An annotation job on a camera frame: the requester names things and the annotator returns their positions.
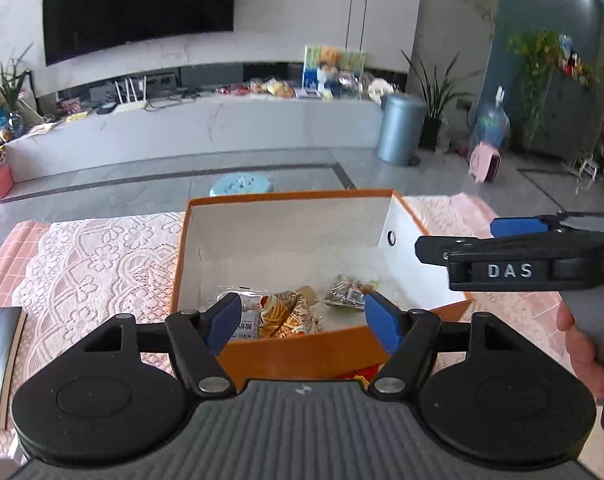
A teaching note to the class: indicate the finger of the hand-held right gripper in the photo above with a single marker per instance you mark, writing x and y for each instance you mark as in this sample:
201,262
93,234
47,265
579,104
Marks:
432,250
517,226

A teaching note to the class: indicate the brown teddy bear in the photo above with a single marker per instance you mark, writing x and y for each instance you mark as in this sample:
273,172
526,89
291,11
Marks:
330,57

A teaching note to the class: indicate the pile of yellow snack bags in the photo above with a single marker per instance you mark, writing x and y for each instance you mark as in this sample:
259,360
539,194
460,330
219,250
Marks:
272,87

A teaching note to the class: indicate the grey drawer cabinet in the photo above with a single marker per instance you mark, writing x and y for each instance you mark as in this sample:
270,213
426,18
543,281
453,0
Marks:
567,115

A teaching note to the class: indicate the grey pedal trash can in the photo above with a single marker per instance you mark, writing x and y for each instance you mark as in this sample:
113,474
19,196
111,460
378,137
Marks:
399,130

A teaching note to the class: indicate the red snack bag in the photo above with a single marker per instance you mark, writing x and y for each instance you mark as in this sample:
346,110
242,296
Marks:
362,376

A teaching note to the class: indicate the person's right hand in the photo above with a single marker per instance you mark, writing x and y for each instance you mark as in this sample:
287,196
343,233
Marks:
579,350

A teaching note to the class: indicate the light blue plastic stool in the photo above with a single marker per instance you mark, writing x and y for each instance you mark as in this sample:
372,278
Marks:
242,185

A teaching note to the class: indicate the white round fan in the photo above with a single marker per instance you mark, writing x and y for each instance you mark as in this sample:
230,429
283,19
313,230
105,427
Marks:
379,91

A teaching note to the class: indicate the leafy green plant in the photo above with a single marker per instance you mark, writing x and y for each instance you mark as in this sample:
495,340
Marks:
537,55

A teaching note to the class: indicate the black wall television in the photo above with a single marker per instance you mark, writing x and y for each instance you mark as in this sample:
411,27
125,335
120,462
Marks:
131,5

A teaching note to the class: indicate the white router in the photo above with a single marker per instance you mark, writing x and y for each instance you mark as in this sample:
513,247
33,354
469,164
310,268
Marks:
131,106

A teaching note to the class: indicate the small green potted plant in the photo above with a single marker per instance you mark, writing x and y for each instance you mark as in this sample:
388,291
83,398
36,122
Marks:
11,85

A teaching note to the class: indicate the clear packet dark green contents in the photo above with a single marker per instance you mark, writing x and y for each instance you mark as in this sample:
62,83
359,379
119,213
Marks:
347,292

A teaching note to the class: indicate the blue water bottle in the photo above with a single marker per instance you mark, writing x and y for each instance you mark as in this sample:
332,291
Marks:
492,127

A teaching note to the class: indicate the white marble television cabinet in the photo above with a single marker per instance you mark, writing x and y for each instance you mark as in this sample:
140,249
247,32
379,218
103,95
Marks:
231,130

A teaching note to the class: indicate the tall-leaf potted plant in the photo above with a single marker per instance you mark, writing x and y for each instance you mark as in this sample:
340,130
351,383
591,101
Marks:
434,95

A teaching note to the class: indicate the orange strip snack packet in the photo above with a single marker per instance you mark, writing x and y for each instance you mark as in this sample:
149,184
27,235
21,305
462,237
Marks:
287,315

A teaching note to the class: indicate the pink space heater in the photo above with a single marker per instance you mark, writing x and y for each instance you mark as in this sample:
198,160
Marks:
482,160

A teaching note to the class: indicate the orange cardboard box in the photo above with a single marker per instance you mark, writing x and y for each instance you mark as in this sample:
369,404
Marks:
292,355

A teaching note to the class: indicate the clear packet white label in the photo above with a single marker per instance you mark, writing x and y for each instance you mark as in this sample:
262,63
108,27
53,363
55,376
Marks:
247,320

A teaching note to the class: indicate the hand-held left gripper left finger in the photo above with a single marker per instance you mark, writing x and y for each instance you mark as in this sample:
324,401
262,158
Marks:
224,322

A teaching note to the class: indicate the green picture board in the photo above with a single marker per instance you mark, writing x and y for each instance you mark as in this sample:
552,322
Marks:
354,60

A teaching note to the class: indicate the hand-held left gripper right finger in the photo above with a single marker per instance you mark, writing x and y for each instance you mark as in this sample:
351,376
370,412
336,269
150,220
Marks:
382,322

